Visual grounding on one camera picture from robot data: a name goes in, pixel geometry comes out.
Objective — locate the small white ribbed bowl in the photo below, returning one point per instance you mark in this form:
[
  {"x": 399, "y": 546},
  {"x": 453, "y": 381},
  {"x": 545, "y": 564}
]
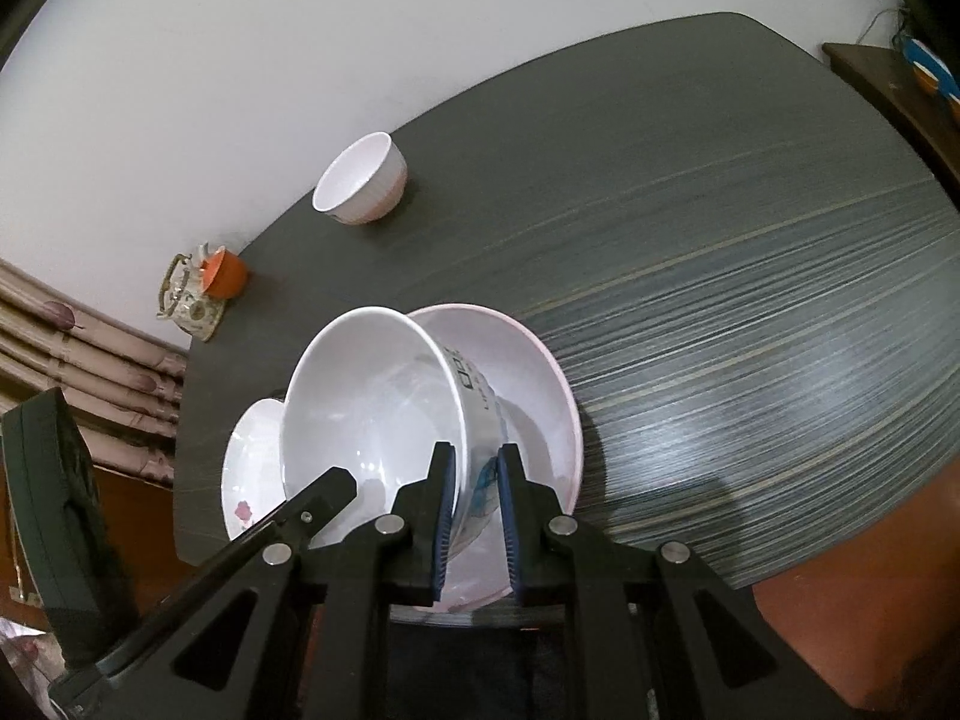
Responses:
[{"x": 356, "y": 176}]

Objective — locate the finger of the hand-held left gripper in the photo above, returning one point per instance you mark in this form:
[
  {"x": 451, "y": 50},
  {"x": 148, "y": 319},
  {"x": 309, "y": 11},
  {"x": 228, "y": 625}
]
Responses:
[{"x": 322, "y": 499}]

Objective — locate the white bowl with blue band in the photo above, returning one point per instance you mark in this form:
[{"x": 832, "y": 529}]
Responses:
[{"x": 360, "y": 405}]

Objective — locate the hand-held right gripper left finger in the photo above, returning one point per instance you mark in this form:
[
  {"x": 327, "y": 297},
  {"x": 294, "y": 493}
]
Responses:
[{"x": 448, "y": 517}]

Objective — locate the orange lidded cup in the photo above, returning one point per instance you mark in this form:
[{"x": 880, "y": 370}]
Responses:
[{"x": 225, "y": 276}]

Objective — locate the blue and orange small bowls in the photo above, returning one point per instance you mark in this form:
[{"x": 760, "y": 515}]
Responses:
[{"x": 930, "y": 67}]

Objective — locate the floral ceramic teapot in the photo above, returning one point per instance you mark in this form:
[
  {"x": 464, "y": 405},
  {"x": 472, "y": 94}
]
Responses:
[{"x": 187, "y": 307}]

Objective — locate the white plate with pink flower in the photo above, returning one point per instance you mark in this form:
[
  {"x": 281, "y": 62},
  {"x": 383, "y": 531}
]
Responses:
[{"x": 251, "y": 465}]

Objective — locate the pink bowl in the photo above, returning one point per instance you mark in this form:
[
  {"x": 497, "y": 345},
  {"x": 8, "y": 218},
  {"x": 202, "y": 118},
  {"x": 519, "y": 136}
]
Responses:
[{"x": 525, "y": 390}]

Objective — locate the beige patterned curtain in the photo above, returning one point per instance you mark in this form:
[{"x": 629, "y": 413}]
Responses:
[{"x": 82, "y": 360}]

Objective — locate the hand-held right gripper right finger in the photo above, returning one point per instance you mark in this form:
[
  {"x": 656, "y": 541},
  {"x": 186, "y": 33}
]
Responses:
[{"x": 507, "y": 517}]

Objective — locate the brown wooden door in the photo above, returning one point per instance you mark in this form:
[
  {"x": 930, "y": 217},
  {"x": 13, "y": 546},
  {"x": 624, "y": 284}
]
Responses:
[{"x": 142, "y": 525}]

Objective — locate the dark wooden shelf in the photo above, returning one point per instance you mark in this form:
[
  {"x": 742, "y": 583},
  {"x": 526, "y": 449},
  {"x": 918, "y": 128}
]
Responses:
[{"x": 892, "y": 90}]

